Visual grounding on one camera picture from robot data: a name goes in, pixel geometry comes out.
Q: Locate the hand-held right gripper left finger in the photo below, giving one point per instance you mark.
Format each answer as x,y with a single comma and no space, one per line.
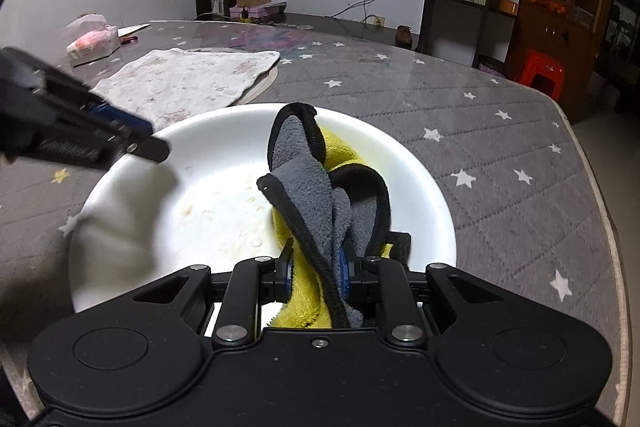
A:
286,274

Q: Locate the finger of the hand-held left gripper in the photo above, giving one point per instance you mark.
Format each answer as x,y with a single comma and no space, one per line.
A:
145,149
107,109

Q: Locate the pile of oranges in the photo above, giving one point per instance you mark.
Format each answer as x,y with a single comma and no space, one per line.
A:
545,2

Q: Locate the paper sheet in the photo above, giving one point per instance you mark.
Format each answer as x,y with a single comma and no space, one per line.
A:
132,30

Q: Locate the dark television console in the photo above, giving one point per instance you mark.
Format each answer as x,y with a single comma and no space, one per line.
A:
340,27

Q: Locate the white ceramic plate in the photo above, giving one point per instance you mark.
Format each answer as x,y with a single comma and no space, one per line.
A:
210,187

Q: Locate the white printed towel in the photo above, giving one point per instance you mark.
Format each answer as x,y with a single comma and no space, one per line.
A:
185,82

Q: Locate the wall socket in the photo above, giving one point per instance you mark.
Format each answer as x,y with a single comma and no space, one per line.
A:
380,21

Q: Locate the grey star-print tablecloth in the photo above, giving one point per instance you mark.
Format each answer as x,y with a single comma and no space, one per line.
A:
500,147

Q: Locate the small patterned bin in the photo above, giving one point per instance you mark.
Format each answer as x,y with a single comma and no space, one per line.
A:
491,68

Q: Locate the red plastic stool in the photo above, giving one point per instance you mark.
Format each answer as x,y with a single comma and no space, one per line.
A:
540,69

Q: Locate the pink box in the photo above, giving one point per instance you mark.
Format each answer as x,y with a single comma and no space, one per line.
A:
247,12

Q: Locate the pink tissue pack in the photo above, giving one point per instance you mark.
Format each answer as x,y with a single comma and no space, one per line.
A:
92,42

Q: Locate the yellow grey cleaning cloth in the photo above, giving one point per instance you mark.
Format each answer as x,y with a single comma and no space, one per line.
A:
310,177

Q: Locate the dark wooden cabinet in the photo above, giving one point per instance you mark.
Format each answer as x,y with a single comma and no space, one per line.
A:
550,37

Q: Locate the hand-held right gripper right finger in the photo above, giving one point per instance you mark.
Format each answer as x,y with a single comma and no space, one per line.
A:
345,277

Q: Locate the brown shoe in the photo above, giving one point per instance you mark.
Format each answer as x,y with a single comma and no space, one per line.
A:
403,36

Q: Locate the red lighter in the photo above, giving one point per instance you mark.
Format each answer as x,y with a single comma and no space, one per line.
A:
128,40

